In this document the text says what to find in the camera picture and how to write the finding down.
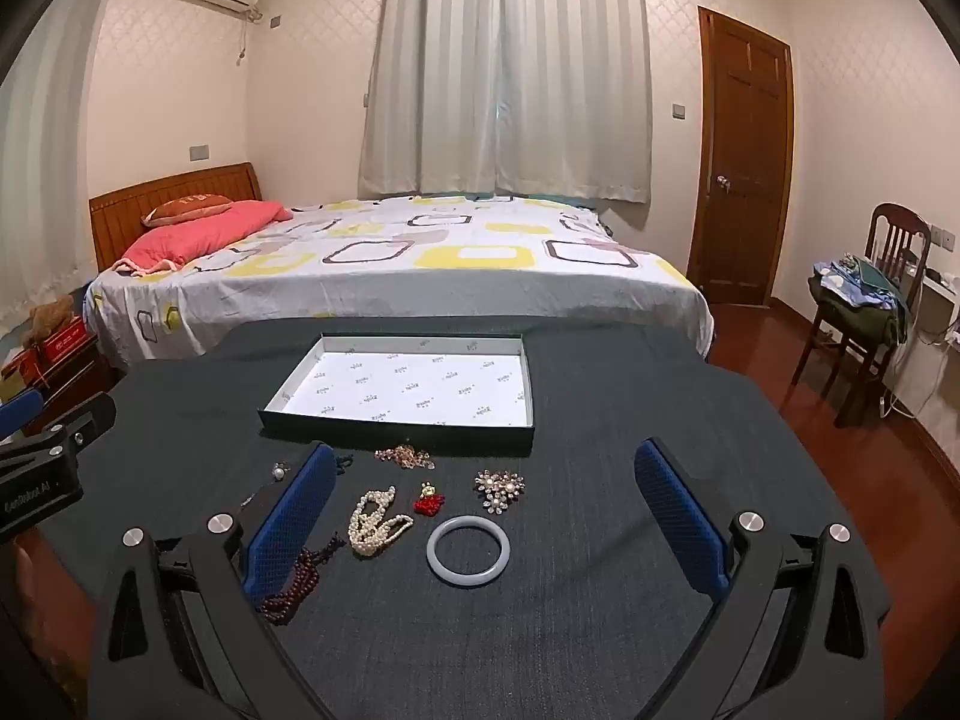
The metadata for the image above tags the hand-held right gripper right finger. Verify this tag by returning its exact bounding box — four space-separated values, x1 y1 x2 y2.
632 436 893 720

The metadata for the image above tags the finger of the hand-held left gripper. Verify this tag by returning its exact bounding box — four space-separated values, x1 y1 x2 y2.
0 388 44 440
41 392 118 460

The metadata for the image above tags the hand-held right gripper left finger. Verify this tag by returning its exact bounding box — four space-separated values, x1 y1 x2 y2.
88 441 338 720

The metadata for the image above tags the silver chain pearl necklace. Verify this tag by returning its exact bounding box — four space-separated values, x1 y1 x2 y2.
240 463 290 508

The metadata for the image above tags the dark red bead bracelet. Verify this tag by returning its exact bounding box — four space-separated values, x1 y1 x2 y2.
256 532 347 625

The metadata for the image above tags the pink bead bracelet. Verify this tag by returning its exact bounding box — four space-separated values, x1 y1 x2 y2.
373 444 436 472

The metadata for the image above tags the white jade bangle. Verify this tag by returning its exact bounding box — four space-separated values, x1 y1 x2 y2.
426 516 512 584

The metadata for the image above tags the shallow white-lined tray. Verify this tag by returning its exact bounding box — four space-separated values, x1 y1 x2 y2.
257 333 538 457

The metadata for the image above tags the flower rhinestone brooch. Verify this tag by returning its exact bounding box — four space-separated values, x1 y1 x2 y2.
472 469 528 517

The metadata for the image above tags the dark wooden nightstand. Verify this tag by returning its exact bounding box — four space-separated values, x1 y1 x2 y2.
0 351 115 437

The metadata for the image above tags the red box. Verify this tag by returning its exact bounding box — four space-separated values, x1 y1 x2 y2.
34 315 103 370

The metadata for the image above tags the brown teddy bear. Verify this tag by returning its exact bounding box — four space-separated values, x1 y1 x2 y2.
21 296 77 350

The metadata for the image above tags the white sheer side curtain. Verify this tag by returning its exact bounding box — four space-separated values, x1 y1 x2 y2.
0 0 113 331

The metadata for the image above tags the wooden headboard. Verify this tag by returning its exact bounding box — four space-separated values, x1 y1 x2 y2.
88 163 263 272

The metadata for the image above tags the pink pillow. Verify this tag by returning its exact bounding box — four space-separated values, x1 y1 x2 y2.
112 200 293 275

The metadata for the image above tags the orange pillow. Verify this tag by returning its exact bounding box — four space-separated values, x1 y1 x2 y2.
142 193 233 228

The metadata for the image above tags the pile of clothes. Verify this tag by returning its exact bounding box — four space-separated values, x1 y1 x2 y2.
808 251 912 350

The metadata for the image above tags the bed with patterned sheet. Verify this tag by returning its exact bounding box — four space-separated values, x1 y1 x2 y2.
82 195 713 372

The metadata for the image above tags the white floor appliance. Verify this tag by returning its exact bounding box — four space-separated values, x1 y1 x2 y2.
896 270 960 421

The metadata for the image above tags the brown wooden door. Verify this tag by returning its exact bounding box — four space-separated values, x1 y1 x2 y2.
686 6 794 308

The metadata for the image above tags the dark wooden chair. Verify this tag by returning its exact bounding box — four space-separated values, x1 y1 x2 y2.
791 202 932 428

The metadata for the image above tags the striped white curtain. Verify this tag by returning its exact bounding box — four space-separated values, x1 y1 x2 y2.
358 0 652 203

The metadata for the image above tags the air conditioner cable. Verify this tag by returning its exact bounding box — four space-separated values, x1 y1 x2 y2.
236 9 265 65

